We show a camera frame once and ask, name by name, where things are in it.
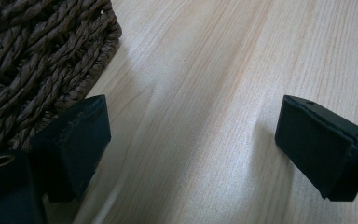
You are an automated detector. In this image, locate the brown woven wicker basket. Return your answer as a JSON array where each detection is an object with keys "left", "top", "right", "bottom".
[{"left": 0, "top": 0, "right": 123, "bottom": 161}]

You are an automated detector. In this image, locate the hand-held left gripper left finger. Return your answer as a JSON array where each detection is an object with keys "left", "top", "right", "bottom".
[{"left": 29, "top": 94, "right": 112, "bottom": 203}]

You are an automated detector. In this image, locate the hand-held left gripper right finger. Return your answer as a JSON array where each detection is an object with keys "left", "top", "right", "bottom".
[{"left": 274, "top": 94, "right": 358, "bottom": 203}]

